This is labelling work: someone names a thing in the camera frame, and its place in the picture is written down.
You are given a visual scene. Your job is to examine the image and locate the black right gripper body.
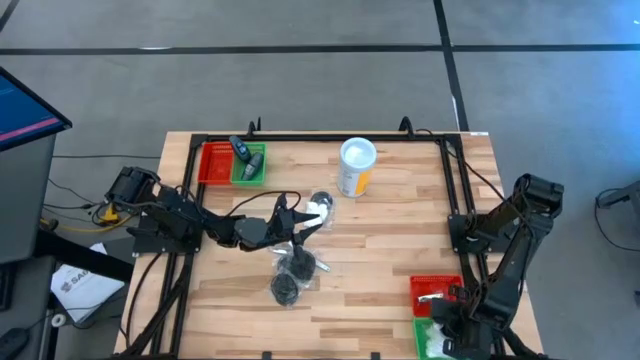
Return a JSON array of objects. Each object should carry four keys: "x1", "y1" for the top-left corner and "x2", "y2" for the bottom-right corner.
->
[{"x1": 430, "y1": 283, "x2": 496, "y2": 360}]

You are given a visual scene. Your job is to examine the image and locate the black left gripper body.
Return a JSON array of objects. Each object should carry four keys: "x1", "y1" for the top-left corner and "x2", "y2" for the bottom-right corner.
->
[{"x1": 267, "y1": 192, "x2": 309, "y2": 266}]

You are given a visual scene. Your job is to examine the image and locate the white cotton balls bag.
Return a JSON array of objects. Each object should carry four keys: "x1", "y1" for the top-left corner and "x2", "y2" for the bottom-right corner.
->
[
  {"x1": 305, "y1": 202, "x2": 329, "y2": 230},
  {"x1": 423, "y1": 322, "x2": 451, "y2": 360}
]

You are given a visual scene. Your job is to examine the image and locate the black hair ties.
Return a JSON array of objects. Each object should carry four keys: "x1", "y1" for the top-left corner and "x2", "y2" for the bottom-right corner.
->
[
  {"x1": 268, "y1": 273, "x2": 301, "y2": 308},
  {"x1": 309, "y1": 189, "x2": 335, "y2": 209},
  {"x1": 277, "y1": 244, "x2": 319, "y2": 281}
]

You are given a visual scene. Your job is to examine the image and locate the small grey travel bottle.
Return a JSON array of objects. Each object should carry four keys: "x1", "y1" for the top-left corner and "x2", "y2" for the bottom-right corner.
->
[{"x1": 240, "y1": 151, "x2": 265, "y2": 182}]

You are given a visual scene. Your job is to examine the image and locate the small dark travel bottle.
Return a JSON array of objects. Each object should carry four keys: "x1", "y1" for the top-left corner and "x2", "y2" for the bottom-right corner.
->
[{"x1": 228, "y1": 135, "x2": 252, "y2": 163}]

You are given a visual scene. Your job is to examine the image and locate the green plastic basket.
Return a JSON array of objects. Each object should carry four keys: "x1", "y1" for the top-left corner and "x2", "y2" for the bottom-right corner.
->
[
  {"x1": 231, "y1": 140, "x2": 268, "y2": 186},
  {"x1": 412, "y1": 315, "x2": 451, "y2": 360}
]

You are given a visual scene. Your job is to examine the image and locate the red plastic basket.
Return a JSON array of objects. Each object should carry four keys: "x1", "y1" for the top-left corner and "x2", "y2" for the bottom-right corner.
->
[
  {"x1": 409, "y1": 274, "x2": 464, "y2": 319},
  {"x1": 197, "y1": 141, "x2": 236, "y2": 185}
]

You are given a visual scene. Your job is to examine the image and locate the white canister with yellow label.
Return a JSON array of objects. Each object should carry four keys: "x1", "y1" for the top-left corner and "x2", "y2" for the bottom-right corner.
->
[{"x1": 336, "y1": 136, "x2": 379, "y2": 199}]

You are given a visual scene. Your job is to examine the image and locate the black desk beam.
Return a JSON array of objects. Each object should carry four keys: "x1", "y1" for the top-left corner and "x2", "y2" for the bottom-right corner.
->
[{"x1": 33, "y1": 228, "x2": 136, "y2": 284}]

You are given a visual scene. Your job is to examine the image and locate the white printed booklet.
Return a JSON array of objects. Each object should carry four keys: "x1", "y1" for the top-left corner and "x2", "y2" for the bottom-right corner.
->
[{"x1": 49, "y1": 242, "x2": 127, "y2": 324}]

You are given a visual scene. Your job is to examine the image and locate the grey cabinet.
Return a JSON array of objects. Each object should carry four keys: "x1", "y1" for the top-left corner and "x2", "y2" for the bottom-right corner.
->
[{"x1": 0, "y1": 133, "x2": 58, "y2": 265}]

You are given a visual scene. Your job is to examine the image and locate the blue-screen monitor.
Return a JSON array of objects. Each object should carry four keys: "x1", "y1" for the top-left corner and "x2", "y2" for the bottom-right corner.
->
[{"x1": 0, "y1": 66, "x2": 74, "y2": 153}]

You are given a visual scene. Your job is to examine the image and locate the black computer mouse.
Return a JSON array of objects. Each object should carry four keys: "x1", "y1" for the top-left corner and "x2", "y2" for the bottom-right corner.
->
[{"x1": 0, "y1": 327, "x2": 30, "y2": 360}]

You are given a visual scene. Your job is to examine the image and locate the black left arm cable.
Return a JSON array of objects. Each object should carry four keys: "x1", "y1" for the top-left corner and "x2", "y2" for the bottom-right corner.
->
[{"x1": 219, "y1": 189, "x2": 303, "y2": 221}]

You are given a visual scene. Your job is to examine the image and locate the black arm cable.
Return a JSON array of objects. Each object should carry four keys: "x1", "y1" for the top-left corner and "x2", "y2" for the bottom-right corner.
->
[
  {"x1": 416, "y1": 128, "x2": 507, "y2": 202},
  {"x1": 219, "y1": 189, "x2": 303, "y2": 221}
]

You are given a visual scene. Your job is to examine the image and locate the black aluminium rig frame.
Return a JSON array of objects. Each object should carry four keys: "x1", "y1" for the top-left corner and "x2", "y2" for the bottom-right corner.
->
[{"x1": 107, "y1": 115, "x2": 551, "y2": 360}]

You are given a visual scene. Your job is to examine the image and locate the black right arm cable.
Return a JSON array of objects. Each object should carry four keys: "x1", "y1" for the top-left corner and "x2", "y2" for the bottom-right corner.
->
[{"x1": 416, "y1": 128, "x2": 507, "y2": 202}]

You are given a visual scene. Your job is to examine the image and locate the yellow cable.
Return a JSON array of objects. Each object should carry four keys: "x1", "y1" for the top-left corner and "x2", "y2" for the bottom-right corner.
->
[{"x1": 42, "y1": 202, "x2": 136, "y2": 235}]

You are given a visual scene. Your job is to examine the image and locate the thin black floor cable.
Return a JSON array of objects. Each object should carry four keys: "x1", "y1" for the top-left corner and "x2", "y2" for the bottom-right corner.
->
[{"x1": 593, "y1": 186, "x2": 640, "y2": 253}]

